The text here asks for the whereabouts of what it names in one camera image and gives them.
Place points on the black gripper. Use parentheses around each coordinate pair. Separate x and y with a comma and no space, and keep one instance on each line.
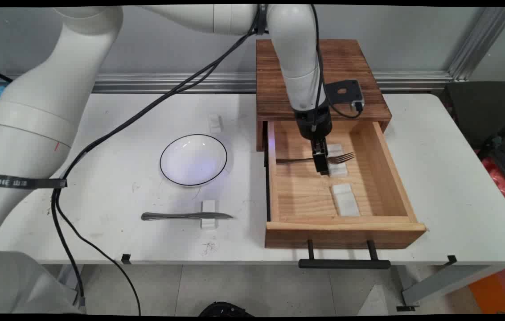
(312,120)

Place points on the silver fork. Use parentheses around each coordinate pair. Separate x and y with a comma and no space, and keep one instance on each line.
(339,158)

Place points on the silver table knife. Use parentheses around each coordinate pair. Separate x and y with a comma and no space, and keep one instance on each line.
(181,216)

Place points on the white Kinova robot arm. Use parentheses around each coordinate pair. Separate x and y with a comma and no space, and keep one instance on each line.
(56,89)

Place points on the light wooden drawer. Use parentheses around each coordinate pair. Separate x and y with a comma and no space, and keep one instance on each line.
(305,191)

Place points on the dark wooden drawer cabinet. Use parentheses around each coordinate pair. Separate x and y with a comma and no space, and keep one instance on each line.
(346,71)

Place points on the small white cutlery rest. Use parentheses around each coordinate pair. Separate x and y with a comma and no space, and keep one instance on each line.
(215,123)

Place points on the white bowl with black rim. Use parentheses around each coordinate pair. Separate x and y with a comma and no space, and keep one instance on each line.
(193,160)

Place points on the small black table clip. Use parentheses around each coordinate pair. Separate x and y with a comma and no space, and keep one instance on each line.
(125,257)
(451,259)

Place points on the grey table leg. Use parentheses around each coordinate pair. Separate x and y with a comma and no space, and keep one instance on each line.
(444,281)

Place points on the red bag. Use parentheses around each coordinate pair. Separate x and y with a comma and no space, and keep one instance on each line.
(499,178)

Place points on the black round floor object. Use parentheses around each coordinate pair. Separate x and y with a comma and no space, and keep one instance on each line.
(225,310)

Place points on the orange box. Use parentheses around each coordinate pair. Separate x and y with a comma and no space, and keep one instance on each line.
(499,290)

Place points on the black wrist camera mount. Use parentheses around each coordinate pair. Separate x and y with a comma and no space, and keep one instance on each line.
(345,91)

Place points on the horizontal aluminium frame rail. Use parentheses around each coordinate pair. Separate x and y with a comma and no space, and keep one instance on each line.
(167,82)

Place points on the slanted aluminium frame post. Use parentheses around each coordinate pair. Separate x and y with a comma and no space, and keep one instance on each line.
(479,42)

